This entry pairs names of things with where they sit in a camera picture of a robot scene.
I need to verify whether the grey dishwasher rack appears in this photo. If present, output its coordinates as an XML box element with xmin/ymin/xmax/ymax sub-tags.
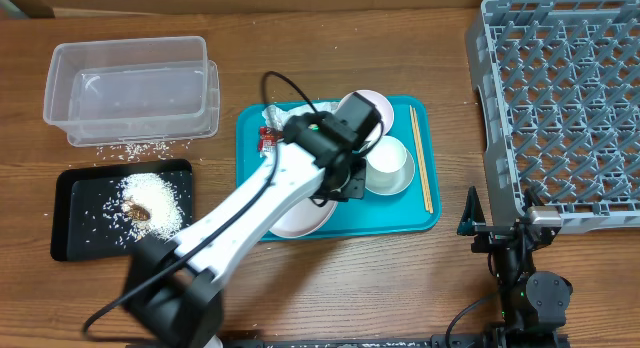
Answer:
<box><xmin>465</xmin><ymin>0</ymin><xmax>639</xmax><ymax>234</ymax></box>

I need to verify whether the spilled rice on table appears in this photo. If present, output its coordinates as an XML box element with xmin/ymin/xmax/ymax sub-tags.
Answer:
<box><xmin>96</xmin><ymin>140</ymin><xmax>192</xmax><ymax>163</ymax></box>

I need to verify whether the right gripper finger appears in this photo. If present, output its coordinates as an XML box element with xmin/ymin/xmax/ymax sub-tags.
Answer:
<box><xmin>459</xmin><ymin>186</ymin><xmax>486</xmax><ymax>227</ymax></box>
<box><xmin>523</xmin><ymin>187</ymin><xmax>545</xmax><ymax>209</ymax></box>

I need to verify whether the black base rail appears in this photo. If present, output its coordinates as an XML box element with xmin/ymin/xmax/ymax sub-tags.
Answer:
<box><xmin>214</xmin><ymin>333</ymin><xmax>571</xmax><ymax>348</ymax></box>

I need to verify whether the black plastic tray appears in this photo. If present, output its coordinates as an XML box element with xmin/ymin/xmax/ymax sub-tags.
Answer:
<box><xmin>50</xmin><ymin>159</ymin><xmax>193</xmax><ymax>261</ymax></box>

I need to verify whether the white rice pile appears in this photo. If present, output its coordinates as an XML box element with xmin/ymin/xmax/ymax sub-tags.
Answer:
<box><xmin>102</xmin><ymin>173</ymin><xmax>185</xmax><ymax>245</ymax></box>

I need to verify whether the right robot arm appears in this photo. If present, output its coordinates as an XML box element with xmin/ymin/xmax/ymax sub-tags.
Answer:
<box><xmin>445</xmin><ymin>187</ymin><xmax>573</xmax><ymax>347</ymax></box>

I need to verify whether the red snack wrapper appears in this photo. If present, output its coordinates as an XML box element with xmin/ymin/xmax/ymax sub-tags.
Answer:
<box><xmin>258</xmin><ymin>126</ymin><xmax>282</xmax><ymax>155</ymax></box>

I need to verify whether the grey green bowl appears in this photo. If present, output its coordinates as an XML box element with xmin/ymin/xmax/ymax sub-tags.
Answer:
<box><xmin>365</xmin><ymin>149</ymin><xmax>416</xmax><ymax>196</ymax></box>

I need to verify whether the brown food scrap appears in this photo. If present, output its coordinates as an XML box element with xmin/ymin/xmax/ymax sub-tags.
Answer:
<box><xmin>122</xmin><ymin>200</ymin><xmax>150</xmax><ymax>222</ymax></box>

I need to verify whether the white round plate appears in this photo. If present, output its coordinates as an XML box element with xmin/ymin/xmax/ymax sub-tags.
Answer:
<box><xmin>270</xmin><ymin>199</ymin><xmax>338</xmax><ymax>239</ymax></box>

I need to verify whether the clear plastic bin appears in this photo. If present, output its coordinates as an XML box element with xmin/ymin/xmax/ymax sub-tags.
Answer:
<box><xmin>43</xmin><ymin>36</ymin><xmax>221</xmax><ymax>147</ymax></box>

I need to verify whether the teal serving tray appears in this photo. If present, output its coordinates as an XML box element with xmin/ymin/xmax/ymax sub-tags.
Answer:
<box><xmin>236</xmin><ymin>95</ymin><xmax>442</xmax><ymax>241</ymax></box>

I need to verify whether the white pink bowl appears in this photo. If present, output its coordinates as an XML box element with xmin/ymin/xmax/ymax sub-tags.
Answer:
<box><xmin>357</xmin><ymin>89</ymin><xmax>394</xmax><ymax>142</ymax></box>

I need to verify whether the small white cup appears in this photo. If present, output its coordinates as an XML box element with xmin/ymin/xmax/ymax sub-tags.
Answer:
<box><xmin>366</xmin><ymin>136</ymin><xmax>407</xmax><ymax>173</ymax></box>

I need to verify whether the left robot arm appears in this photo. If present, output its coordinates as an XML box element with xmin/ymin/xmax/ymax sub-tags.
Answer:
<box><xmin>123</xmin><ymin>109</ymin><xmax>380</xmax><ymax>347</ymax></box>

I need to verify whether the white napkin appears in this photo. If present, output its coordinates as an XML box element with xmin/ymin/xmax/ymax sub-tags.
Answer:
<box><xmin>262</xmin><ymin>101</ymin><xmax>338</xmax><ymax>130</ymax></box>

